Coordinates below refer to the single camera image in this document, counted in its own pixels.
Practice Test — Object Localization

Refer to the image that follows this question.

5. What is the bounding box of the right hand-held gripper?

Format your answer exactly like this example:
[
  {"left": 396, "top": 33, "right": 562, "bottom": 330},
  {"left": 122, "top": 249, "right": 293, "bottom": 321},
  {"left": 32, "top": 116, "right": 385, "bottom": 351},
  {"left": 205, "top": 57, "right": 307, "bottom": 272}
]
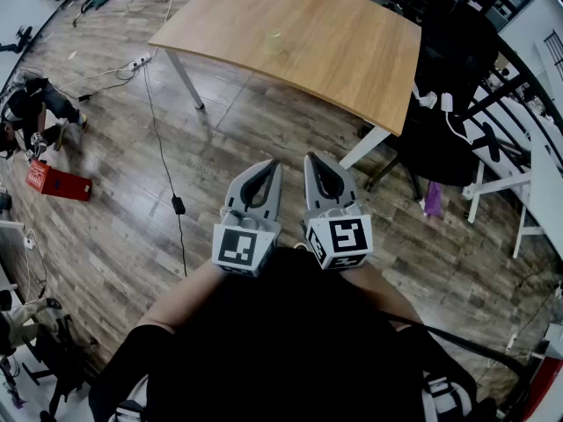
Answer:
[{"left": 303, "top": 151, "right": 375, "bottom": 272}]

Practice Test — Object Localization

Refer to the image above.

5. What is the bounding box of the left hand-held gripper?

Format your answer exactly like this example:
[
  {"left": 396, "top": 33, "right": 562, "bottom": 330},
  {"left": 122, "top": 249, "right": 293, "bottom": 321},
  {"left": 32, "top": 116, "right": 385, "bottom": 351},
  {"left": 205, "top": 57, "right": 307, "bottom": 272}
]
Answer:
[{"left": 211, "top": 159, "right": 283, "bottom": 278}]

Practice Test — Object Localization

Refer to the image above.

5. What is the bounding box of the translucent yellow-green cup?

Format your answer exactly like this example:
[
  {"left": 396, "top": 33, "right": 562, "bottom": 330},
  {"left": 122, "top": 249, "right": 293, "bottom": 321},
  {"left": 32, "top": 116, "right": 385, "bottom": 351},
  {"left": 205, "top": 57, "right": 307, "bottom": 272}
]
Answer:
[{"left": 265, "top": 27, "right": 286, "bottom": 57}]

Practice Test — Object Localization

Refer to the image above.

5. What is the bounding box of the person's right forearm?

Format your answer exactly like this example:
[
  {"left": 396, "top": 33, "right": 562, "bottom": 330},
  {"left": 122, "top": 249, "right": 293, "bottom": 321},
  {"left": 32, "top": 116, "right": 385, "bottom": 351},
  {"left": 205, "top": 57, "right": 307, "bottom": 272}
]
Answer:
[{"left": 340, "top": 261, "right": 426, "bottom": 331}]

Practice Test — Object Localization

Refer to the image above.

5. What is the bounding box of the person's left forearm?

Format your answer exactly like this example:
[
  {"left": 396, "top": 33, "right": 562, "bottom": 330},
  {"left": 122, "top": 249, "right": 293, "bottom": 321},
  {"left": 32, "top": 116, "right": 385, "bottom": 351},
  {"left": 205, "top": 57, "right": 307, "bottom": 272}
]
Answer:
[{"left": 136, "top": 259, "right": 228, "bottom": 334}]

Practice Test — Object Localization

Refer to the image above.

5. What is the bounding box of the white table leg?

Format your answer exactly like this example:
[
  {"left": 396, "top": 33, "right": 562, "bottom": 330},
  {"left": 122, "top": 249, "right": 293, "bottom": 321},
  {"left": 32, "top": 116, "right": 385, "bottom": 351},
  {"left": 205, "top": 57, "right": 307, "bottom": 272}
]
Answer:
[
  {"left": 338, "top": 123, "right": 393, "bottom": 171},
  {"left": 164, "top": 47, "right": 206, "bottom": 111}
]

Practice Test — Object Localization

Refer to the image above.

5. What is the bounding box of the purple cloth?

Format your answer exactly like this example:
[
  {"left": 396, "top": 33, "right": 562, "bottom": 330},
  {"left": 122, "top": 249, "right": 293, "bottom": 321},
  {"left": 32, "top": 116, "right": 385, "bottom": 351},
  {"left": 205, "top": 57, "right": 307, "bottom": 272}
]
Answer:
[{"left": 423, "top": 181, "right": 444, "bottom": 218}]

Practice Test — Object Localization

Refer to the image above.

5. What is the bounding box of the person's black clothing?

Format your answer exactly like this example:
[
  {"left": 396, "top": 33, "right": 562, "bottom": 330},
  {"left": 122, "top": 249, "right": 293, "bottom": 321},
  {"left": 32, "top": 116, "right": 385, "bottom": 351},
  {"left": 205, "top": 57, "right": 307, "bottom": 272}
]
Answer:
[{"left": 87, "top": 244, "right": 501, "bottom": 422}]

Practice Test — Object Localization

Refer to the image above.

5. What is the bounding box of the black office chair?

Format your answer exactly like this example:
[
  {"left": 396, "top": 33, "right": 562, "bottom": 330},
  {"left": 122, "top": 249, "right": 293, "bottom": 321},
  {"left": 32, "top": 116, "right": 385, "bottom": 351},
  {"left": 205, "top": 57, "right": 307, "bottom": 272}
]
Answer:
[{"left": 363, "top": 0, "right": 501, "bottom": 202}]

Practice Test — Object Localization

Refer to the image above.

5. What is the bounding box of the red box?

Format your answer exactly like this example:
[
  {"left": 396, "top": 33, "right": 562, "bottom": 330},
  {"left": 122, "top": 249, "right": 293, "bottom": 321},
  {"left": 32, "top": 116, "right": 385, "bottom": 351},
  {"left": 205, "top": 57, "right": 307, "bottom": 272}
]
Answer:
[{"left": 25, "top": 160, "right": 94, "bottom": 203}]

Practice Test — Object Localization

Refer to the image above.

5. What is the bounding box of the white desk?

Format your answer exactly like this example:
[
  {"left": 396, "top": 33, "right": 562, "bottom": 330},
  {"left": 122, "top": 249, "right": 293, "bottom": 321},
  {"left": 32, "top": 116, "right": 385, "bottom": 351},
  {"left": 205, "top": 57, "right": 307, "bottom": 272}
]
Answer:
[{"left": 461, "top": 84, "right": 563, "bottom": 261}]

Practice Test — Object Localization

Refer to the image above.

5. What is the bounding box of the black swivel chair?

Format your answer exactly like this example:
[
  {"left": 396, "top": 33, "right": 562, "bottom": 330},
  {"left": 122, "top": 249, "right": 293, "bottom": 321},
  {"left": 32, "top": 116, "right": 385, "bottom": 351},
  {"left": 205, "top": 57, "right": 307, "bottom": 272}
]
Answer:
[{"left": 20, "top": 309, "right": 100, "bottom": 418}]

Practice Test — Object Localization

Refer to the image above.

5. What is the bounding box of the red cabinet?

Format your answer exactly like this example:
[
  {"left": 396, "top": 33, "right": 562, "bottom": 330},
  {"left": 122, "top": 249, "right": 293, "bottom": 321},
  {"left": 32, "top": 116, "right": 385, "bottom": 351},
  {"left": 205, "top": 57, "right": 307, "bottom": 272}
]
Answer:
[{"left": 523, "top": 353, "right": 563, "bottom": 418}]

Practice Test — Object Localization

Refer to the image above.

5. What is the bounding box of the thin black floor cable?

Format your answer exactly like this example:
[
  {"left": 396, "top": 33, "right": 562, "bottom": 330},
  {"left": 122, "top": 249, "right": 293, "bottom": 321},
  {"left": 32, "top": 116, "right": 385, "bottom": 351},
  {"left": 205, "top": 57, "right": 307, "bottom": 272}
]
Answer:
[{"left": 142, "top": 62, "right": 189, "bottom": 278}]

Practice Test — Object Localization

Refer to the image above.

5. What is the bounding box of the white charger with cable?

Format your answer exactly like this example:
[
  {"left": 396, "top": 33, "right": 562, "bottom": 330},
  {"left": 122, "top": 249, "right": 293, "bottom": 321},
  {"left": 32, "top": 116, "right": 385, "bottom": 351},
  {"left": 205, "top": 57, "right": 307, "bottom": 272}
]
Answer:
[{"left": 439, "top": 91, "right": 475, "bottom": 145}]

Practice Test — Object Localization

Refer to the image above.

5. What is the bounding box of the white floor cable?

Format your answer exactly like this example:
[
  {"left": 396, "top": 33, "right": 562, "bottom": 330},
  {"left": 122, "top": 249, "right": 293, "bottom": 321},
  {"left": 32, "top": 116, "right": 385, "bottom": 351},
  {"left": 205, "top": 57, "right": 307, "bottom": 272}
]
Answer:
[{"left": 56, "top": 59, "right": 138, "bottom": 92}]

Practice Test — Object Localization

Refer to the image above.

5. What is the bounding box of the thick black cable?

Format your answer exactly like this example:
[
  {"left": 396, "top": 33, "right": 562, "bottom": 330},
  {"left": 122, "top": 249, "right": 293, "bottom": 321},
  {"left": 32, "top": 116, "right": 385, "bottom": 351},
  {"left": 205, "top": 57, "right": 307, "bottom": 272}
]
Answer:
[{"left": 377, "top": 309, "right": 532, "bottom": 417}]

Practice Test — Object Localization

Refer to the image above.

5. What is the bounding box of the grey white harness strap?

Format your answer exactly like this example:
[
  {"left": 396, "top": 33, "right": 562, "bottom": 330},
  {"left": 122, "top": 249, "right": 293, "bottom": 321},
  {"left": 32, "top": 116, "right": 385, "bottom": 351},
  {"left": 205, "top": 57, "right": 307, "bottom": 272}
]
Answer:
[
  {"left": 113, "top": 398, "right": 150, "bottom": 422},
  {"left": 420, "top": 369, "right": 479, "bottom": 422}
]

